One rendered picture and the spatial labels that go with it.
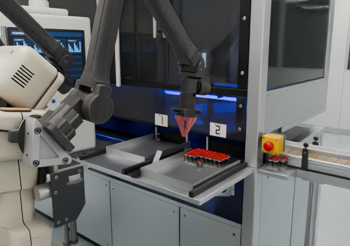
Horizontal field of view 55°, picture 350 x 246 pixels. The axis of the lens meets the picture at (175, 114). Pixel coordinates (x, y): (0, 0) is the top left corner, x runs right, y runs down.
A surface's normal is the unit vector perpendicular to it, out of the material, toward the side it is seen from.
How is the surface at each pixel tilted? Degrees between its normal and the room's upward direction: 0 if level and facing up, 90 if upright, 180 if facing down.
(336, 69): 90
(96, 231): 90
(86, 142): 90
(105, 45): 94
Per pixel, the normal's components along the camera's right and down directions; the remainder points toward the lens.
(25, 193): 0.72, 0.14
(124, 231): -0.63, 0.15
